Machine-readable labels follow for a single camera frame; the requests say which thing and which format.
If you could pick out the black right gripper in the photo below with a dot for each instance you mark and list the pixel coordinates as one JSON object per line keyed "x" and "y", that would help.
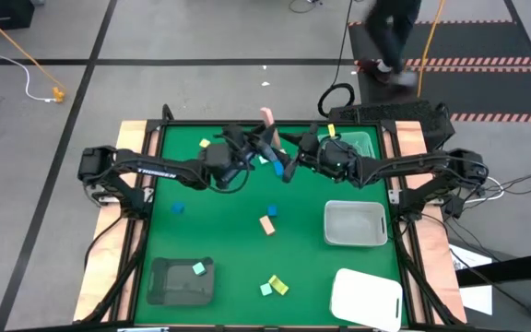
{"x": 334, "y": 159}

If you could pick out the white paper sheet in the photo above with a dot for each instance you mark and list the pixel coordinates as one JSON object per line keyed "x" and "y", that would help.
{"x": 477, "y": 299}

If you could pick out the black beam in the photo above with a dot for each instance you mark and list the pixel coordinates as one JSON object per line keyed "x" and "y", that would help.
{"x": 510, "y": 269}

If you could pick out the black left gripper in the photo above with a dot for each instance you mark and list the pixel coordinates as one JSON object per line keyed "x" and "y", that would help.
{"x": 221, "y": 161}

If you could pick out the peach rectangular foam block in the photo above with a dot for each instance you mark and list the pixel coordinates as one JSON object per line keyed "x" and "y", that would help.
{"x": 267, "y": 225}

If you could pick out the green table mat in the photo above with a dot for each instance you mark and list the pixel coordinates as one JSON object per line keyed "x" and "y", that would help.
{"x": 247, "y": 258}

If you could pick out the mint green foam cube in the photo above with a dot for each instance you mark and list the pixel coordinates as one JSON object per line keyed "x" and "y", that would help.
{"x": 198, "y": 268}
{"x": 265, "y": 289}

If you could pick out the light grey plastic bin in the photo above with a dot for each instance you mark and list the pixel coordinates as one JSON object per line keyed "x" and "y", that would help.
{"x": 354, "y": 223}

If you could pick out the small yellow foam cube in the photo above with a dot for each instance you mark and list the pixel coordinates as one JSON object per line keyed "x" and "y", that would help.
{"x": 204, "y": 143}

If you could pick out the dark translucent plastic bin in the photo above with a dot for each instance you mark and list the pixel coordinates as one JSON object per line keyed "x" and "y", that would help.
{"x": 180, "y": 286}

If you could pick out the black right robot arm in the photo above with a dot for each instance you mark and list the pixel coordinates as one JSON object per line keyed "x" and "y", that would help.
{"x": 413, "y": 166}

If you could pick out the black mat striped edge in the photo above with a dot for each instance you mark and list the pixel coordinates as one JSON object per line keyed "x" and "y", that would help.
{"x": 477, "y": 41}
{"x": 500, "y": 94}

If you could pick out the long peach foam block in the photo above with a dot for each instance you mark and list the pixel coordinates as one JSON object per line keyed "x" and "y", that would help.
{"x": 267, "y": 117}

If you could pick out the person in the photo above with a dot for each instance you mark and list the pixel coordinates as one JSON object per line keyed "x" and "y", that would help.
{"x": 392, "y": 37}

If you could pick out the blue foam cube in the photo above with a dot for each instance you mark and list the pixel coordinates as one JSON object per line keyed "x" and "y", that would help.
{"x": 272, "y": 210}
{"x": 177, "y": 207}

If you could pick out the blue rectangular foam block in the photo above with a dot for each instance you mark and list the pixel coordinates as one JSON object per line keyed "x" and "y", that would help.
{"x": 278, "y": 168}

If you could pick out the clear plastic bin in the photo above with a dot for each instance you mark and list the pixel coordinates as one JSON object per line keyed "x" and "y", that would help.
{"x": 362, "y": 143}

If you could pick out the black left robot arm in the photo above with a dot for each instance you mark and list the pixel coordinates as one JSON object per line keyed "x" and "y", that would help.
{"x": 155, "y": 168}

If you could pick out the wooden side board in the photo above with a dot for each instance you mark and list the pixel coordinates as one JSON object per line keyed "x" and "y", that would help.
{"x": 436, "y": 240}
{"x": 95, "y": 286}

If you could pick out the white plastic bin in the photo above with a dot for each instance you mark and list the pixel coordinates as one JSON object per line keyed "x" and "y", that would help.
{"x": 367, "y": 299}

